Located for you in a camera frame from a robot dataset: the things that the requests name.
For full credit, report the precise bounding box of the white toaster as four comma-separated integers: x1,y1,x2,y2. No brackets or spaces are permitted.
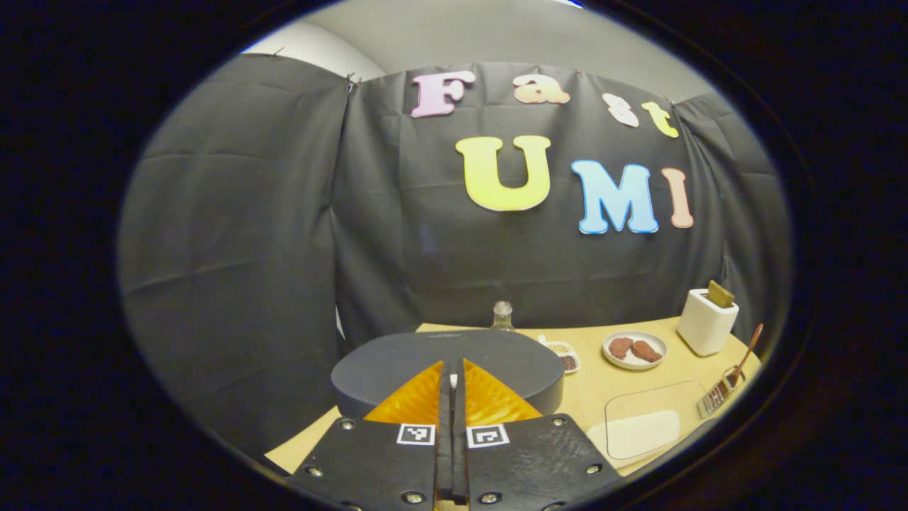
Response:
677,288,740,357

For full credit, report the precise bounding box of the black backdrop cloth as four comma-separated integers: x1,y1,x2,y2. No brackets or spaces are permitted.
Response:
117,53,792,455

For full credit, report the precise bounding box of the clear plastic rice box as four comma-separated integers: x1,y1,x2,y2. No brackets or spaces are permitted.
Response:
604,380,710,461

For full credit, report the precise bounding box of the brown wooden spoon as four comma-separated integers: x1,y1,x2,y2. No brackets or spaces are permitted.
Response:
724,323,765,391

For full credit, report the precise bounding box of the dark grey rice cooker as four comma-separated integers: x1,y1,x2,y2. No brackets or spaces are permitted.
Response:
331,330,565,419

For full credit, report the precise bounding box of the metal wire chopstick holder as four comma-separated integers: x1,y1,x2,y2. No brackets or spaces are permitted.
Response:
697,366,747,419

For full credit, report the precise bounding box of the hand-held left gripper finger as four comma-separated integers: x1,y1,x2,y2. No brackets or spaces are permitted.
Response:
452,358,625,511
287,360,455,511

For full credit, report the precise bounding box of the small white seasoning dish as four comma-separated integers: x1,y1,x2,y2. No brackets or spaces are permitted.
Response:
538,335,581,375

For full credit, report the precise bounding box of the white round plate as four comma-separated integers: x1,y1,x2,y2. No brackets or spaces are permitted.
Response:
602,331,668,371

